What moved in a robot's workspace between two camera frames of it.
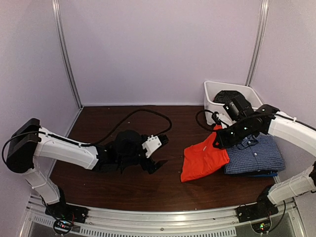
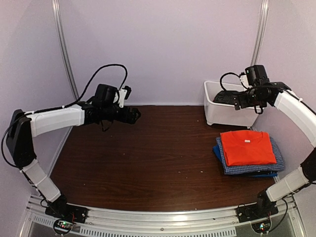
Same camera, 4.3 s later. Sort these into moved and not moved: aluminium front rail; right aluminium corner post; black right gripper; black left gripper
Moved: black right gripper; black left gripper
Not moved: right aluminium corner post; aluminium front rail
